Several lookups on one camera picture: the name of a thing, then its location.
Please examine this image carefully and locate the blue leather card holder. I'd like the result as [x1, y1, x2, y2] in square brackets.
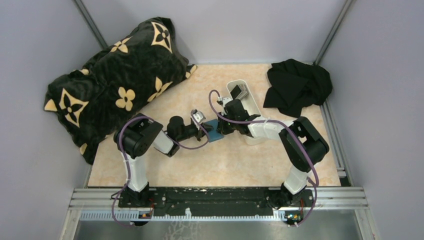
[202, 119, 224, 143]

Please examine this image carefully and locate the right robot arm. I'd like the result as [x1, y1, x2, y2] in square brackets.
[217, 97, 330, 196]

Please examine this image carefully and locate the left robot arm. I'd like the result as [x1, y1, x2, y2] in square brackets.
[113, 109, 208, 194]

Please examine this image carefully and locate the white oblong plastic bin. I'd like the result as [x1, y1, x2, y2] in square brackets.
[226, 79, 266, 146]

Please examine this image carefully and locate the black cloth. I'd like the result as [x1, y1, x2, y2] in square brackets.
[263, 58, 333, 118]

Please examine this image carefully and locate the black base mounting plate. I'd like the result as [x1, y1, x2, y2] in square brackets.
[118, 187, 314, 217]

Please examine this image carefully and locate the black flower-patterned pillow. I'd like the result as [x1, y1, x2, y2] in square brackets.
[44, 17, 197, 165]

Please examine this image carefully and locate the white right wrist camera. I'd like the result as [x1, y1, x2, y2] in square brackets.
[216, 96, 233, 108]

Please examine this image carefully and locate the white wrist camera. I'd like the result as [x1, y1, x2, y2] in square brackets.
[216, 96, 233, 108]
[190, 109, 206, 124]

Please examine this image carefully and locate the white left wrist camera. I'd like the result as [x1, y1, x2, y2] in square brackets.
[190, 109, 206, 124]

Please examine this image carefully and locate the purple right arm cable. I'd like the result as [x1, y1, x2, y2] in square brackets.
[208, 89, 320, 228]

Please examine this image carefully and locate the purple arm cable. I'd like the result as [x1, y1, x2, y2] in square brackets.
[110, 111, 213, 228]
[208, 89, 320, 228]

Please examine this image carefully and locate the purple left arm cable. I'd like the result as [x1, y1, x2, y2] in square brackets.
[110, 111, 213, 228]

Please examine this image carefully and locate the aluminium front rail frame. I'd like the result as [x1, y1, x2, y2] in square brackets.
[60, 186, 379, 240]

